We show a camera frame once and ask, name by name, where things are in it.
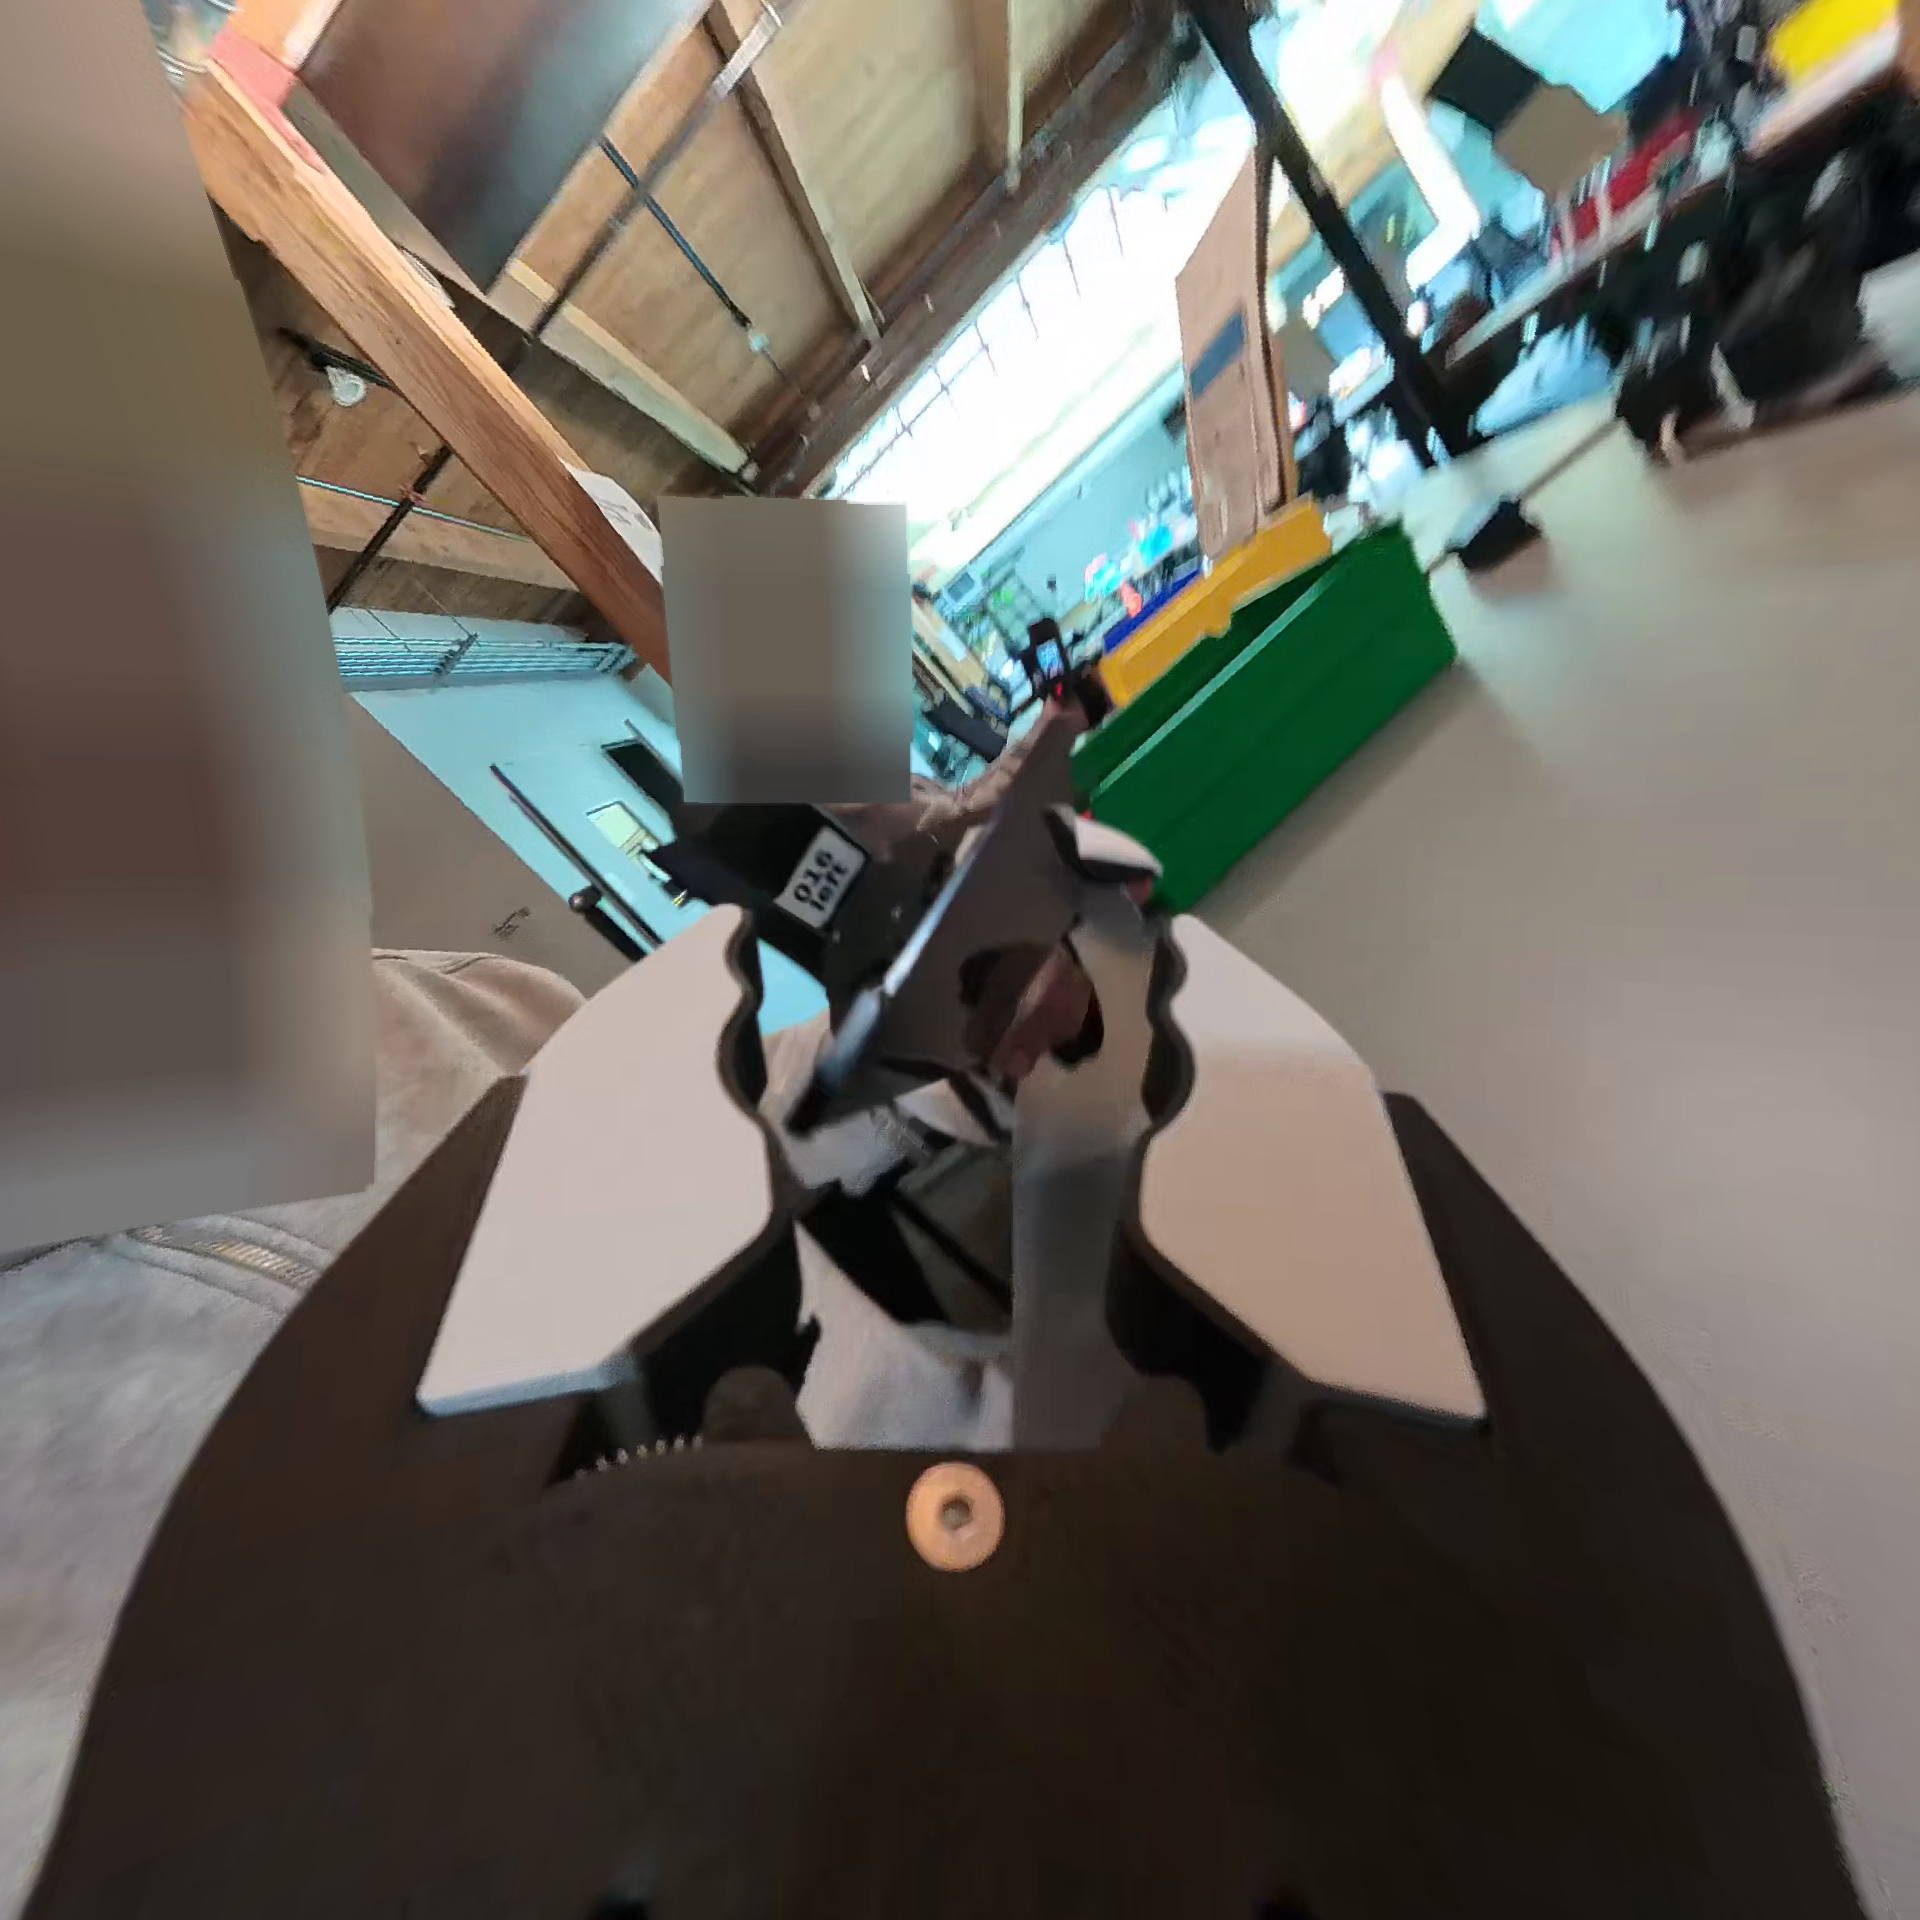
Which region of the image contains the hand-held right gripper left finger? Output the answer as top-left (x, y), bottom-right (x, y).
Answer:
top-left (415, 904), bottom-right (799, 1445)

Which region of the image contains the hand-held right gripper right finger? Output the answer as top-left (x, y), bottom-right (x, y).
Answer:
top-left (1114, 912), bottom-right (1487, 1420)

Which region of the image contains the person's left hand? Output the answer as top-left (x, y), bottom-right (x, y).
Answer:
top-left (957, 943), bottom-right (1109, 1087)

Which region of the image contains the black framed board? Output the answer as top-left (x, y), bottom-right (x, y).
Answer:
top-left (488, 761), bottom-right (664, 965)

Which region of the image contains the green plastic bin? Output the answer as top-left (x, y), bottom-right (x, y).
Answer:
top-left (1072, 525), bottom-right (1460, 915)

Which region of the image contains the yellow plastic bin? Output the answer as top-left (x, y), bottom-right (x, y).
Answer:
top-left (1102, 500), bottom-right (1336, 706)

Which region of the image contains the cardboard box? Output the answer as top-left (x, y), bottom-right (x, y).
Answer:
top-left (1172, 151), bottom-right (1300, 561)

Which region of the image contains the person's grey hoodie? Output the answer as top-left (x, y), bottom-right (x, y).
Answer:
top-left (0, 945), bottom-right (589, 1920)

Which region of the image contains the black charging dock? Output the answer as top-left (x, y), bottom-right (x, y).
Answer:
top-left (1612, 287), bottom-right (1728, 456)
top-left (1726, 143), bottom-right (1884, 408)

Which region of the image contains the black steel post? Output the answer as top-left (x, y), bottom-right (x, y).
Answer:
top-left (1191, 0), bottom-right (1480, 463)

